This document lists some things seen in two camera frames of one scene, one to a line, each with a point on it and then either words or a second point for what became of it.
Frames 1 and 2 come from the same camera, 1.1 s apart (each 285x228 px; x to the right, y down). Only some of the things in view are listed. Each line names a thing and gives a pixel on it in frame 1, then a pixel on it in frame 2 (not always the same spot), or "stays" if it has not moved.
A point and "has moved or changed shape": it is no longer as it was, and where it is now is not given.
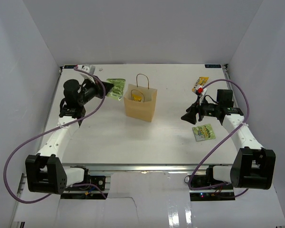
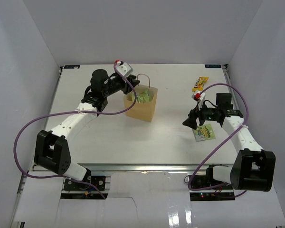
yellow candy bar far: x=201 y=81 stays
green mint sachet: x=204 y=133 stays
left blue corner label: x=69 y=66 stays
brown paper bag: x=140 y=102 stays
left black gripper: x=99 y=92 -> x=126 y=88
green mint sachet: x=116 y=92 has moved or changed shape
